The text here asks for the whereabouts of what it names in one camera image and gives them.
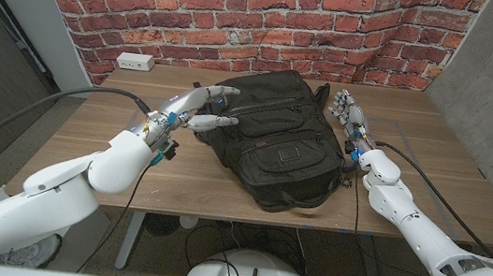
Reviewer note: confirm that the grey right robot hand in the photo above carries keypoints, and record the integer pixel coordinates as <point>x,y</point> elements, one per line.
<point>352,118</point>

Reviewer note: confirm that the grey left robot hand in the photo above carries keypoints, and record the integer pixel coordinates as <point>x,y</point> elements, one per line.
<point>174,110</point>

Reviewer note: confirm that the black backpack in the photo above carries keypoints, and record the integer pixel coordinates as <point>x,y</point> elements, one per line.
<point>282,152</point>

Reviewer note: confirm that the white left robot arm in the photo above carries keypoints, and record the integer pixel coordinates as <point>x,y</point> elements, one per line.
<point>55,199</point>

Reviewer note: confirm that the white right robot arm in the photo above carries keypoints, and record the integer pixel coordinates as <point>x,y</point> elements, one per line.
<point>422,240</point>

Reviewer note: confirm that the white power outlet box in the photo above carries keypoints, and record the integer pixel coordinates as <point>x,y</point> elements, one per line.
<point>135,61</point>

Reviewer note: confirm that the white round table foot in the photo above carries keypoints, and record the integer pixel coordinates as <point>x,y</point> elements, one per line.
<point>189,222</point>

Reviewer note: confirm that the dark round floor object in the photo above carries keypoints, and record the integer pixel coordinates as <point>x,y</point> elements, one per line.
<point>162,224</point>

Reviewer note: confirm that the red brick printed backdrop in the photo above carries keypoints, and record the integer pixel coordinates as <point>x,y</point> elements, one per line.
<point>289,21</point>

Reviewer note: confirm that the white table leg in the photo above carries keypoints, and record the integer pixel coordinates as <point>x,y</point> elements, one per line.
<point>129,241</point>

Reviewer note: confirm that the white floor mat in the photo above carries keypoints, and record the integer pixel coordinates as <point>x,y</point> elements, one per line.
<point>84,231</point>

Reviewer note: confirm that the grey table leg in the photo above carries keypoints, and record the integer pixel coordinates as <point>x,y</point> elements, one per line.
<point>371,271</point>

